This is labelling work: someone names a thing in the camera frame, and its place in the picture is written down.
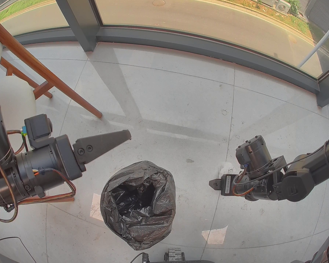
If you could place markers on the black plastic bag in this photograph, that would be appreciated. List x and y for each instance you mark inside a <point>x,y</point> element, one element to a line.
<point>142,223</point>

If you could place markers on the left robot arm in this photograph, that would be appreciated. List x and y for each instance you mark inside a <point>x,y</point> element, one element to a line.
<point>0,146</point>

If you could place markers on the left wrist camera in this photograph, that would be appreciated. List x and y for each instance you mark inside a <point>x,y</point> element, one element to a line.
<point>38,129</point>

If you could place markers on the window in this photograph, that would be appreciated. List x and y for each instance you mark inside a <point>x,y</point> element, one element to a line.
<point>79,18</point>

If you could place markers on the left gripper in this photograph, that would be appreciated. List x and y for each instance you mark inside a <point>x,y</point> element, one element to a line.
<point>63,160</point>

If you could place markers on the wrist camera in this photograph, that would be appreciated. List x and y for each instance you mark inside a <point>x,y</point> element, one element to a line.
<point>38,129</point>
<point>240,153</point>

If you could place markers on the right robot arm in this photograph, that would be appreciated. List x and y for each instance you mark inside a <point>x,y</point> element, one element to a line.
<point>301,174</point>

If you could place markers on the wooden chair with white cushions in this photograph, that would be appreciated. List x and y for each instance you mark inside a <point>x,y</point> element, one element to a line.
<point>43,70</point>

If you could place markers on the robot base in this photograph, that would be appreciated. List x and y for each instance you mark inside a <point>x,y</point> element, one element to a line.
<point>175,256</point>

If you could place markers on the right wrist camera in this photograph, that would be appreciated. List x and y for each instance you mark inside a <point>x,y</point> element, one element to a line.
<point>240,153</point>

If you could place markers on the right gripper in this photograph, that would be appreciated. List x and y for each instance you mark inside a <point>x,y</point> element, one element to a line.
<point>226,185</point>

